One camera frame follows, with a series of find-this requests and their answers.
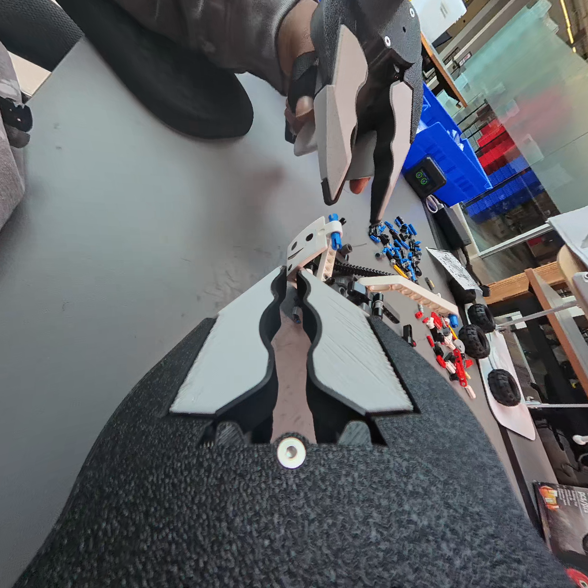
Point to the white spotted toy panel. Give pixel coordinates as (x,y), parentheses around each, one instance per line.
(307,243)

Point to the grey black toy chassis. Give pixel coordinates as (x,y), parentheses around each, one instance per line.
(404,287)

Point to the grey desk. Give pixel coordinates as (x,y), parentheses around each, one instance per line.
(115,252)

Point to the sticker sheet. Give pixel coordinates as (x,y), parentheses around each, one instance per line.
(452,268)

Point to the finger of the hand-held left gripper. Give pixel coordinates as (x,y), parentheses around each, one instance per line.
(402,119)
(340,115)

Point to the black mesh chair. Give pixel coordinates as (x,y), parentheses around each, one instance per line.
(32,27)

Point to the wooden side table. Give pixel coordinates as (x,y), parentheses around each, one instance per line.
(510,282)

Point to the yellow toy axle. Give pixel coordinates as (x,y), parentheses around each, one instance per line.
(399,269)

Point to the blue bin with square tag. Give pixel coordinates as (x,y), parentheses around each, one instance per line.
(436,110)

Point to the white booklet stand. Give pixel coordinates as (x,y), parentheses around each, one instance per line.
(514,422)

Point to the pile of blue black pins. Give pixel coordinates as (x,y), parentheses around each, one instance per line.
(397,250)

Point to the blue plastic bin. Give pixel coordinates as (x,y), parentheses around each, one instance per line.
(454,160)

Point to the stack of red blue crates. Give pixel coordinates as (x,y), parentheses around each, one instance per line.
(500,151)

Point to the person's left forearm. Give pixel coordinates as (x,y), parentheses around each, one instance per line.
(206,27)

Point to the brown top table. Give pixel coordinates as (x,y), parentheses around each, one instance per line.
(441,64)

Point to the pile of red white pieces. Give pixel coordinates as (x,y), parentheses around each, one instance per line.
(454,363)

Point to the black oval pad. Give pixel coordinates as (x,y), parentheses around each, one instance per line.
(183,92)

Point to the black power bank green display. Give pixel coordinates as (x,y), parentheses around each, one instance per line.
(425,177)

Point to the person's left hand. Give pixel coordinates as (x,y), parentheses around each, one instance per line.
(294,36)

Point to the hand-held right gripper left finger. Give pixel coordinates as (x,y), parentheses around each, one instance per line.
(225,363)

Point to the toy truck box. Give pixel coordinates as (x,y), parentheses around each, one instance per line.
(560,528)

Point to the black toy tire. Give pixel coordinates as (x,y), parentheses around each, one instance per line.
(473,294)
(481,318)
(474,342)
(504,388)

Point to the black power adapter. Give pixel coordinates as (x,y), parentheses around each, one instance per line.
(452,227)

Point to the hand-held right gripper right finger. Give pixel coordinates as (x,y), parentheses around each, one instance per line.
(358,367)

